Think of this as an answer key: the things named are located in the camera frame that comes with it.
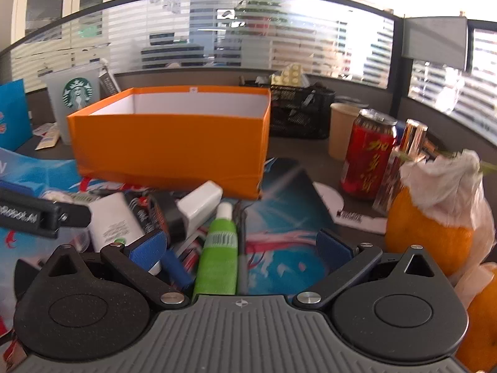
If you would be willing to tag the yellow building brick plate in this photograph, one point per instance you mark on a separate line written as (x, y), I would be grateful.
(292, 74)

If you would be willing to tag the white charger block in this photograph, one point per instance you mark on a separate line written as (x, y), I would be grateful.
(198, 202)

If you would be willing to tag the white bottle with printed label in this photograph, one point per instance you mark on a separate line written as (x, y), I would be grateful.
(112, 221)

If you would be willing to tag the white glass-door cabinet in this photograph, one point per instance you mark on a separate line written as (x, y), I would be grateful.
(42, 0)

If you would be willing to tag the red drink can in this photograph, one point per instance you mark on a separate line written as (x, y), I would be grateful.
(367, 155)

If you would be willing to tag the shiny gold package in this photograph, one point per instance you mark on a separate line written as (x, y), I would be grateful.
(411, 136)

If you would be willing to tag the orange fruit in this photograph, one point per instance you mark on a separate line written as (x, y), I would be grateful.
(419, 233)
(483, 318)

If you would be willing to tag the potted green plant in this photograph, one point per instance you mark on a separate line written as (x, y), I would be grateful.
(264, 23)

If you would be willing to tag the dark printed card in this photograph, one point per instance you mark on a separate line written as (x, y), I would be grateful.
(108, 83)

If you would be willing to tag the blue printed desk mat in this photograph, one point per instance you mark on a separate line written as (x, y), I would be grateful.
(287, 202)

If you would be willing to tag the white paper card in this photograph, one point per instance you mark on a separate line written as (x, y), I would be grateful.
(330, 198)

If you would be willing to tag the beige paper cup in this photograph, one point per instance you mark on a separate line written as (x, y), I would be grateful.
(339, 132)

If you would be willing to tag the small white yellow tube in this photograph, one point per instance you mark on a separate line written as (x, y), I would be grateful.
(48, 138)

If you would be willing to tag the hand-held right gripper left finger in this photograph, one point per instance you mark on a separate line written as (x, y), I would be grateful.
(149, 246)

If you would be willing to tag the orange cardboard box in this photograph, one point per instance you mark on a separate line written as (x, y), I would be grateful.
(167, 151)

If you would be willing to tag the red black packet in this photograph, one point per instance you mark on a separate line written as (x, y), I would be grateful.
(145, 213)

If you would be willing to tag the orange in plastic bag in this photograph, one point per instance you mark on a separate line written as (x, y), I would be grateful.
(446, 186)

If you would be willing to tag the black mesh desk organizer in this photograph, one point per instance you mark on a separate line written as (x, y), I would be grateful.
(295, 116)

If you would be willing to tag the gold pill blister pack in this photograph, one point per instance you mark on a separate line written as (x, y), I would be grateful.
(276, 80)

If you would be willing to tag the blue marker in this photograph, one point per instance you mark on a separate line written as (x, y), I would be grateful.
(176, 268)

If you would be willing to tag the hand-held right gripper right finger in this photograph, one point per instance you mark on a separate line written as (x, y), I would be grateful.
(334, 246)

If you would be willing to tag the green tube with white cap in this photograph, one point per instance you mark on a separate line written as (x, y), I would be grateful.
(217, 256)

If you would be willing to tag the blue paper bag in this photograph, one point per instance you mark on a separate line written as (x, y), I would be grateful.
(13, 112)

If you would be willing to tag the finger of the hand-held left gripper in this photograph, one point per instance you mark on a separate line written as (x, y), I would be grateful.
(42, 213)

